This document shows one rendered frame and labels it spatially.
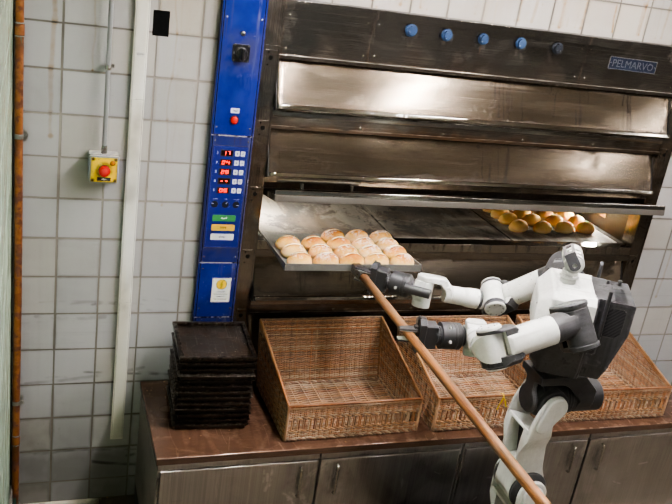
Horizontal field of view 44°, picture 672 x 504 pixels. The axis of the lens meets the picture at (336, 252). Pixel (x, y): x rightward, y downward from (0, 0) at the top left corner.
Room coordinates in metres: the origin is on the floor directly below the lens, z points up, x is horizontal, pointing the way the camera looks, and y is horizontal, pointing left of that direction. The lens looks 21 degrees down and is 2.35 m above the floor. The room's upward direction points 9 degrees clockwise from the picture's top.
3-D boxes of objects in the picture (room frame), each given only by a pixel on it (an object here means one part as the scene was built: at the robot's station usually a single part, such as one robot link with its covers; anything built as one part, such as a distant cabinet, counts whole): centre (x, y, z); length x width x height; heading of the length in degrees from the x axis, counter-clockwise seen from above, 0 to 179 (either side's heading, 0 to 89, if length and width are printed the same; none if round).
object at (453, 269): (3.40, -0.52, 1.02); 1.79 x 0.11 x 0.19; 112
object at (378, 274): (2.82, -0.20, 1.19); 0.12 x 0.10 x 0.13; 76
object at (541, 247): (3.42, -0.51, 1.16); 1.80 x 0.06 x 0.04; 112
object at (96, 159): (2.80, 0.86, 1.46); 0.10 x 0.07 x 0.10; 112
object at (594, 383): (2.57, -0.85, 1.00); 0.28 x 0.13 x 0.18; 111
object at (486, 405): (3.16, -0.65, 0.72); 0.56 x 0.49 x 0.28; 112
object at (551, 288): (2.54, -0.82, 1.27); 0.34 x 0.30 x 0.36; 172
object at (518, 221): (4.02, -0.90, 1.21); 0.61 x 0.48 x 0.06; 22
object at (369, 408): (2.93, -0.08, 0.72); 0.56 x 0.49 x 0.28; 113
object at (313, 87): (3.40, -0.52, 1.80); 1.79 x 0.11 x 0.19; 112
